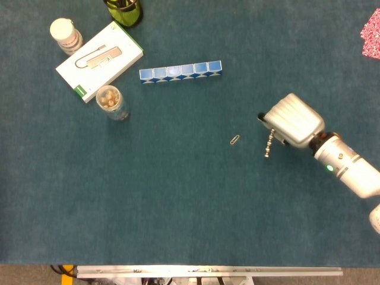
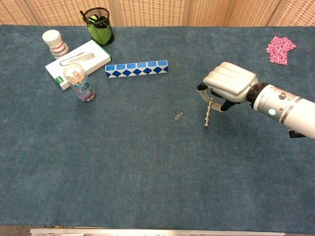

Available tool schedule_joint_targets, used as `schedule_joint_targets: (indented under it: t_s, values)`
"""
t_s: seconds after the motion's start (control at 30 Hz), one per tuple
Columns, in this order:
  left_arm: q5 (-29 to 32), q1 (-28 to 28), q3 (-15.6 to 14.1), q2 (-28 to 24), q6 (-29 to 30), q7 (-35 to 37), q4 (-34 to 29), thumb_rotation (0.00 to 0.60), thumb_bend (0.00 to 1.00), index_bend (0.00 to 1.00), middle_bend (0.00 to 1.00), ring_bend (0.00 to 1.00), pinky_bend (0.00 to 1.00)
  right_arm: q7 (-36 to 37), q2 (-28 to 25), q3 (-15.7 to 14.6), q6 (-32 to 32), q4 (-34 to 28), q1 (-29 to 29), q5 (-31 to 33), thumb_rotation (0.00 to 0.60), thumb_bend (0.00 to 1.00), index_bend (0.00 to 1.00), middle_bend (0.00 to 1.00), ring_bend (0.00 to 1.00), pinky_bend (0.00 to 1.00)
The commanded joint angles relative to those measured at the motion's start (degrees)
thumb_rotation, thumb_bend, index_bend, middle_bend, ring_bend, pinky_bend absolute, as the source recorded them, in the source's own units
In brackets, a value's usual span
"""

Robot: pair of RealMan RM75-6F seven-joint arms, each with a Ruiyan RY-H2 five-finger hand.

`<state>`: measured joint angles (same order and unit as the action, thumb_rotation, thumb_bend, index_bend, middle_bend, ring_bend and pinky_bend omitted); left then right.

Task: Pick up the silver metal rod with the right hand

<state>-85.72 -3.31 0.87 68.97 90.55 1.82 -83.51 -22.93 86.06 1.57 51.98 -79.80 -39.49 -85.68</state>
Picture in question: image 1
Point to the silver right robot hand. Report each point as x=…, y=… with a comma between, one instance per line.
x=294, y=121

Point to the row of metal balls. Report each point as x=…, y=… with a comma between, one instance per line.
x=269, y=145

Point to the small metal paper clip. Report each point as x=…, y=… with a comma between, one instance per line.
x=234, y=139

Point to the pink patterned cloth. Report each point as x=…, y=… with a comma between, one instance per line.
x=371, y=37

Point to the teal felt table mat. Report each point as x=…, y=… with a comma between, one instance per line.
x=190, y=184

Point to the blue white snake puzzle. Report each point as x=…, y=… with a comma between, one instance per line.
x=181, y=72

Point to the clear jar with cartoon label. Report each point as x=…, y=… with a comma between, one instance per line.
x=111, y=101

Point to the white usb hub box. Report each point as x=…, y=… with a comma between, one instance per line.
x=99, y=60

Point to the white red-striped jar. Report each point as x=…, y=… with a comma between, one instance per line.
x=65, y=35

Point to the aluminium frame rail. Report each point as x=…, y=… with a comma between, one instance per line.
x=207, y=271

